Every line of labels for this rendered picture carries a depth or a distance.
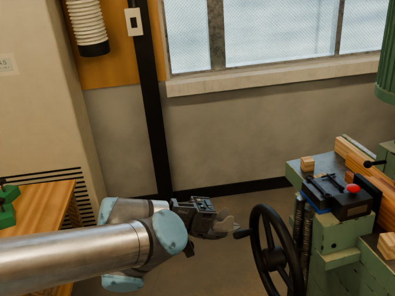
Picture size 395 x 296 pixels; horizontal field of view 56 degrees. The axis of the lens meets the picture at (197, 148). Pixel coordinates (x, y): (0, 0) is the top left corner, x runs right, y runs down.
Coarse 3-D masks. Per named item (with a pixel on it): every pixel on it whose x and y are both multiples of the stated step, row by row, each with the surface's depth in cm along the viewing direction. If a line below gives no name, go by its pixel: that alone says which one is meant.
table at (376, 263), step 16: (320, 160) 119; (336, 160) 118; (288, 176) 120; (304, 176) 112; (368, 240) 88; (320, 256) 89; (336, 256) 88; (352, 256) 88; (368, 256) 86; (384, 272) 82
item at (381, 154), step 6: (384, 144) 92; (390, 144) 92; (378, 150) 93; (384, 150) 91; (390, 150) 89; (378, 156) 94; (384, 156) 91; (390, 156) 89; (390, 162) 90; (378, 168) 94; (384, 168) 92; (390, 168) 90; (390, 174) 91
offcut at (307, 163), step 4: (308, 156) 115; (300, 160) 115; (304, 160) 113; (308, 160) 113; (312, 160) 113; (300, 164) 116; (304, 164) 113; (308, 164) 113; (312, 164) 113; (304, 168) 113; (308, 168) 113; (312, 168) 114
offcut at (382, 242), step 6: (384, 234) 83; (390, 234) 83; (384, 240) 82; (390, 240) 81; (378, 246) 85; (384, 246) 82; (390, 246) 80; (384, 252) 82; (390, 252) 81; (390, 258) 82
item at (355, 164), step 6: (348, 156) 113; (354, 156) 112; (348, 162) 114; (354, 162) 110; (360, 162) 109; (354, 168) 111; (360, 168) 108; (366, 168) 106; (372, 168) 106; (366, 174) 106; (372, 174) 104; (378, 174) 103
